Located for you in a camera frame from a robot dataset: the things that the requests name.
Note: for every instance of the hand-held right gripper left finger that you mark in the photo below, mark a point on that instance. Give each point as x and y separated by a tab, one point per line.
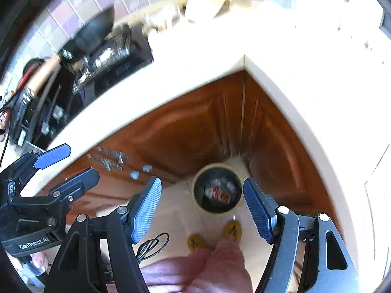
146	210

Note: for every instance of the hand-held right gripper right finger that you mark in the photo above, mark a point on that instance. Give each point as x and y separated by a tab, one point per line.
258	210

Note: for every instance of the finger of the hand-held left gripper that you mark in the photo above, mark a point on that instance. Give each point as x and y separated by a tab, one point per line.
76	184
52	156

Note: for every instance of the red green white wrapper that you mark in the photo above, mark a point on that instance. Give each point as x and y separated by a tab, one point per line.
217	193

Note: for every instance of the round trash bin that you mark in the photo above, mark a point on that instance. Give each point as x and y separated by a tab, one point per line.
213	207

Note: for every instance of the person's left hand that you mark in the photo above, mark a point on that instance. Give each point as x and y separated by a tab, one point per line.
39	262

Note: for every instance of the person's pink pants leg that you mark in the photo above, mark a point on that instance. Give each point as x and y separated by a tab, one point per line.
207	271

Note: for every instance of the red and black cookware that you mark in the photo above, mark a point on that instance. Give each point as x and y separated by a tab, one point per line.
32	65

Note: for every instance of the aluminium foil burner liner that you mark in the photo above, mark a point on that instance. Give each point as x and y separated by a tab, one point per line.
107	55

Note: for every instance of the black gas stove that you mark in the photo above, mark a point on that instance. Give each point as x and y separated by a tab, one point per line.
137	48

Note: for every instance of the yellow packet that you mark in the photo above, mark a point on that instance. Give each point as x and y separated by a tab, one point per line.
204	4

